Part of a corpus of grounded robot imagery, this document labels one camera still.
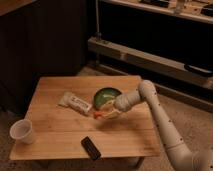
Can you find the red pepper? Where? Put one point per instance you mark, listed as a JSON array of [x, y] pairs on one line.
[[98, 114]]

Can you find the dark wooden cabinet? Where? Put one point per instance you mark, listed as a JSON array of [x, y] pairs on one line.
[[44, 38]]

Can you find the black remote control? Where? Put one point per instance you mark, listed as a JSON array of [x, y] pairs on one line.
[[90, 148]]

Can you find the wooden table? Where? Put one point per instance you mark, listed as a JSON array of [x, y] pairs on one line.
[[59, 130]]

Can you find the grey metal shelf beam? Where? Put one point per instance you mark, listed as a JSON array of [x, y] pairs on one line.
[[148, 61]]

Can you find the white toothpaste tube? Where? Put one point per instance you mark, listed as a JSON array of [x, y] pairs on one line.
[[70, 100]]

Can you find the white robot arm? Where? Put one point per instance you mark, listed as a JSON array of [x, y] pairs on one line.
[[179, 155]]

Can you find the white paper cup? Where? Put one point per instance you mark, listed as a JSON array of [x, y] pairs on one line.
[[22, 130]]

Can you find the green ceramic bowl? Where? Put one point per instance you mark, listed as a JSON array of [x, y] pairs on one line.
[[103, 95]]

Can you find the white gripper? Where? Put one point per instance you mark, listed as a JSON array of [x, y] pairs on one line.
[[123, 103]]

